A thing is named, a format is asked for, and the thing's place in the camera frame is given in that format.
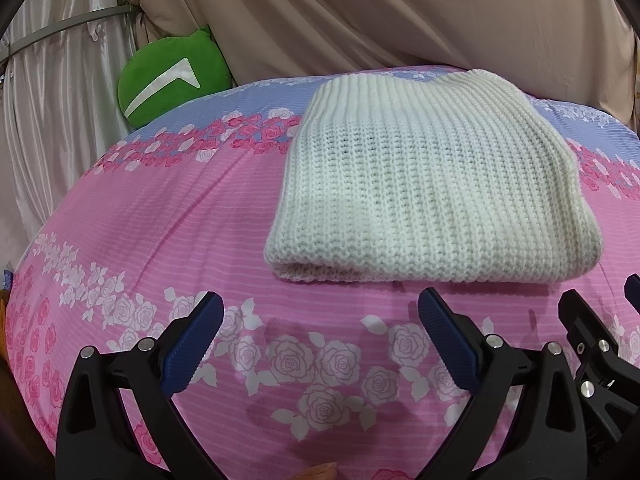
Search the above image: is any green plush cushion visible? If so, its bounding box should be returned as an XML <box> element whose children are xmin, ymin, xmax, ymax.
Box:
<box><xmin>117</xmin><ymin>27</ymin><xmax>233</xmax><ymax>128</ymax></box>

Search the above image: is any white knit sweater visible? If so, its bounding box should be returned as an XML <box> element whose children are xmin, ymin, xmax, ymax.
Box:
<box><xmin>263</xmin><ymin>68</ymin><xmax>603</xmax><ymax>283</ymax></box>

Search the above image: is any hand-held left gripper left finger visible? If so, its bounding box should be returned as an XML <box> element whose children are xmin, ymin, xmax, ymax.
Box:
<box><xmin>56</xmin><ymin>291</ymin><xmax>226</xmax><ymax>480</ymax></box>

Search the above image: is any grey metal rod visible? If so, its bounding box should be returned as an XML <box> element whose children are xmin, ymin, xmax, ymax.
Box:
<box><xmin>0</xmin><ymin>4</ymin><xmax>138</xmax><ymax>61</ymax></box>

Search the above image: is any pink floral bed sheet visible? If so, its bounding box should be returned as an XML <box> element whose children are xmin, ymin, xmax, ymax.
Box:
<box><xmin>4</xmin><ymin>65</ymin><xmax>640</xmax><ymax>480</ymax></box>

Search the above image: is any beige curtain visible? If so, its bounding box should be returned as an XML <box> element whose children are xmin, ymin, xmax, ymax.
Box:
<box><xmin>132</xmin><ymin>0</ymin><xmax>640</xmax><ymax>126</ymax></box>

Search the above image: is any white satin curtain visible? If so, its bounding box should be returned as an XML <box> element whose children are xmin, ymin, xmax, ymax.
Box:
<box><xmin>0</xmin><ymin>0</ymin><xmax>148</xmax><ymax>281</ymax></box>

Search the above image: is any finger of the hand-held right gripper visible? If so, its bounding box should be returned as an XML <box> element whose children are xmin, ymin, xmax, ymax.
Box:
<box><xmin>624</xmin><ymin>273</ymin><xmax>640</xmax><ymax>312</ymax></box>
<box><xmin>557</xmin><ymin>289</ymin><xmax>640</xmax><ymax>463</ymax></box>

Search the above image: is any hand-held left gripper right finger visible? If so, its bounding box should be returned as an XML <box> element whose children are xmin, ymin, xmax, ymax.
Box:
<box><xmin>417</xmin><ymin>287</ymin><xmax>591</xmax><ymax>480</ymax></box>

